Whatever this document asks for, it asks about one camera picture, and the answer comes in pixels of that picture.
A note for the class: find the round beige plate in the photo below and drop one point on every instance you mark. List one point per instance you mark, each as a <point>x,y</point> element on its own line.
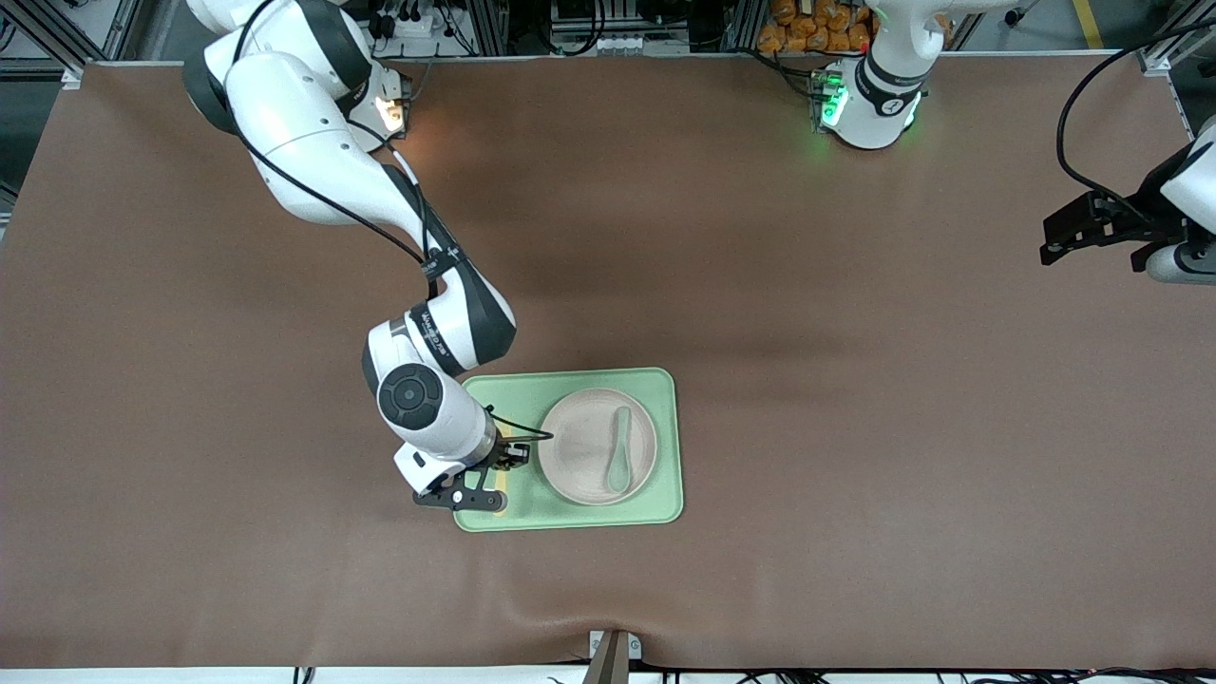
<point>579,446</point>

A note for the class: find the white power strip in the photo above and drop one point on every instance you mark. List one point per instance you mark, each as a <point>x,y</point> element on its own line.
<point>413,21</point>

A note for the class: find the brown table mat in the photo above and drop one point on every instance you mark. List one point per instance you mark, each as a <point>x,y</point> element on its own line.
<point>855,427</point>

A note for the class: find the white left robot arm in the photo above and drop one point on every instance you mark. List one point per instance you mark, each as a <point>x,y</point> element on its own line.
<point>879,95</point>

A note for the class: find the bag of orange items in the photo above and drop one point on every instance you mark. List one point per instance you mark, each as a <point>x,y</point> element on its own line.
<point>817,28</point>

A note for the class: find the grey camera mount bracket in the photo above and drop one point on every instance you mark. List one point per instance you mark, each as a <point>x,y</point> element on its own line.
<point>613,655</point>

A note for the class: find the aluminium frame profile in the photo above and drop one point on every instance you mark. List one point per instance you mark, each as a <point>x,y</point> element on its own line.
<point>1173,43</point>
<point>57,38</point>

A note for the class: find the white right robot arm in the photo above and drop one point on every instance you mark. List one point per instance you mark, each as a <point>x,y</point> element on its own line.
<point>304,142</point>

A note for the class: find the pale green plastic spoon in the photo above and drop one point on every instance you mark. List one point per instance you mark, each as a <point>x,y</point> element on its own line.
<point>620,461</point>

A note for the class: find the yellow plastic fork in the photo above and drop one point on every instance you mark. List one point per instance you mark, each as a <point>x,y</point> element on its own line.
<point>501,483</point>

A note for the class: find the light green rectangular tray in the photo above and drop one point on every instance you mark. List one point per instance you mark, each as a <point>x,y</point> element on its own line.
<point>665,446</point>

